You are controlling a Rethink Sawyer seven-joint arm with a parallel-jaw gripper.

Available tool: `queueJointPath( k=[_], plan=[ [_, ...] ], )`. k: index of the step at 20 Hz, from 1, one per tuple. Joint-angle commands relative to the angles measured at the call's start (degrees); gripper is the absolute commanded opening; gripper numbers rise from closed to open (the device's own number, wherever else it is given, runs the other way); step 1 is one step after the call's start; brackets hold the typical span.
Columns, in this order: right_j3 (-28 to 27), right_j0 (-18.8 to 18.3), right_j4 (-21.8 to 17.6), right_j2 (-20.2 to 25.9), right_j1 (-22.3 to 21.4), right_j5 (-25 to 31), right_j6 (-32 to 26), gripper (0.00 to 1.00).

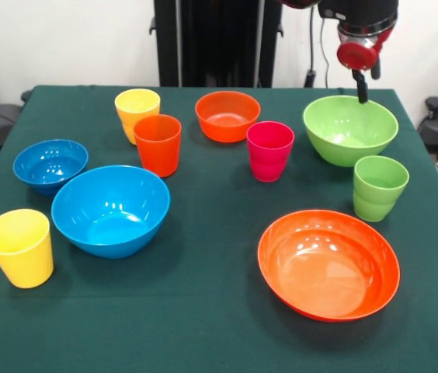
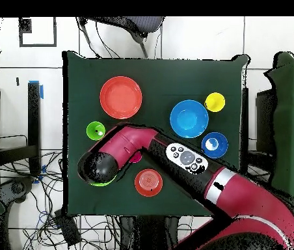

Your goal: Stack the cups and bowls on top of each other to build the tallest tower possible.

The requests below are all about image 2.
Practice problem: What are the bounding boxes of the large green bowl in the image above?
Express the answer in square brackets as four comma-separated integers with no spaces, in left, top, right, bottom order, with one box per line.
[88,174,118,188]

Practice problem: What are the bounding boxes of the pink cup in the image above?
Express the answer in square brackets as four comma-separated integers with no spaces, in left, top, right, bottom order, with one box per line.
[128,151,143,164]

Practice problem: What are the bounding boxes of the small orange bowl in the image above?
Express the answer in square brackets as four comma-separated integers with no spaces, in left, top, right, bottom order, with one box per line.
[134,168,164,197]

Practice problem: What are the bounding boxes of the large light blue bowl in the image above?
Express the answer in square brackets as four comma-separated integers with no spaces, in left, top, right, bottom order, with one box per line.
[169,99,209,139]

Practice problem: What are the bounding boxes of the large orange bowl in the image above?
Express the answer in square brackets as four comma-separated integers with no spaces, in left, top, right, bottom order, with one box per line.
[99,76,143,120]

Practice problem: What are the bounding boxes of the green cup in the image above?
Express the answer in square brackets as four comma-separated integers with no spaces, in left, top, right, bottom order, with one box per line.
[86,120,107,141]

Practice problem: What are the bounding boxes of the dark green tablecloth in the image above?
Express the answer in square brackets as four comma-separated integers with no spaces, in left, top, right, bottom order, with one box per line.
[62,50,249,217]

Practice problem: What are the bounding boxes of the small dark blue bowl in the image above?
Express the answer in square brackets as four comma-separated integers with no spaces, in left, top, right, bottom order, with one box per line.
[201,132,229,159]

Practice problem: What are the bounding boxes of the yellow cup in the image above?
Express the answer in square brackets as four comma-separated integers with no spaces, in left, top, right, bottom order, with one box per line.
[204,92,226,113]

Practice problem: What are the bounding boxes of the grey office chair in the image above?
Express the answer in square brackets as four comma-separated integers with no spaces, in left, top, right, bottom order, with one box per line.
[77,16,165,59]

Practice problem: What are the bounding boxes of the blue tape strip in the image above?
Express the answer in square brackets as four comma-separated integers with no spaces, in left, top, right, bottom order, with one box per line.
[28,79,44,100]

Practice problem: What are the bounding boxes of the black power strip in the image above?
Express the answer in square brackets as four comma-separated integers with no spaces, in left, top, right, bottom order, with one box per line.
[53,209,82,247]

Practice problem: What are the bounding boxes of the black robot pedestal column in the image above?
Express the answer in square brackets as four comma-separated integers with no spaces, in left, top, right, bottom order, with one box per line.
[119,215,181,250]

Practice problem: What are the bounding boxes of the black metal frame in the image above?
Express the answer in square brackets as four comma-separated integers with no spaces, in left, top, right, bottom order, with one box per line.
[0,81,42,176]

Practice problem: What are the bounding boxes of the dark grey pedestal foot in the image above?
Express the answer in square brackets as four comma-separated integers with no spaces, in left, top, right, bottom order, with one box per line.
[0,176,34,206]

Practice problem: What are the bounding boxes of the tangle of floor cables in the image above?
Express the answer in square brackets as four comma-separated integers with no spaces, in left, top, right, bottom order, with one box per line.
[0,149,122,250]

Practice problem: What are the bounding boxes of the black square frame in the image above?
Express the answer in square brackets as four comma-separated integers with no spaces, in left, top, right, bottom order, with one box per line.
[18,16,57,48]

